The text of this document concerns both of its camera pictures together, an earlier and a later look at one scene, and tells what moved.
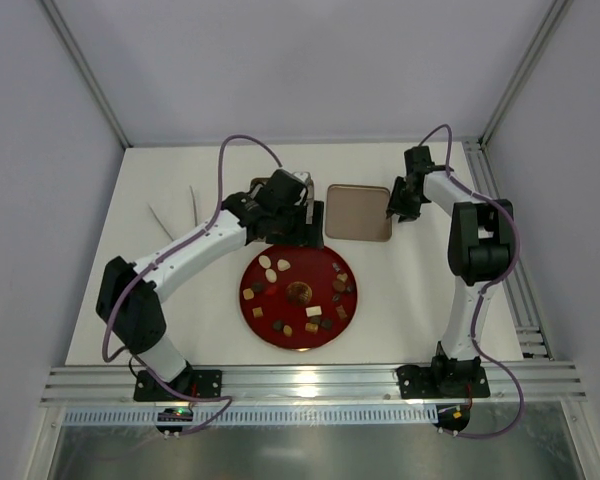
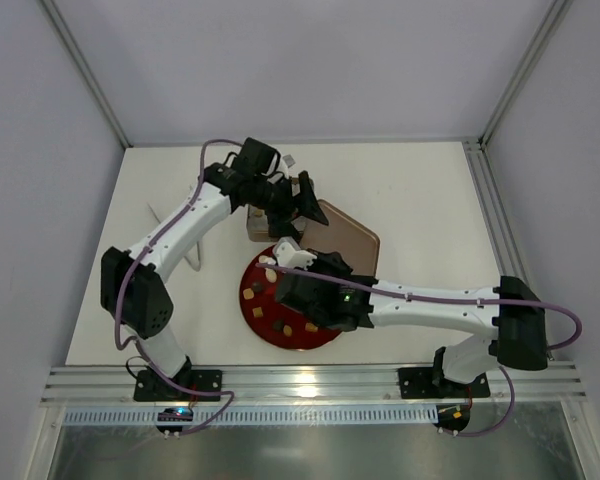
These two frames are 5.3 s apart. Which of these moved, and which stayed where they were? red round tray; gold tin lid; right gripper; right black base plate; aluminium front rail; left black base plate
Moved: gold tin lid; right gripper
Stayed: left black base plate; red round tray; right black base plate; aluminium front rail
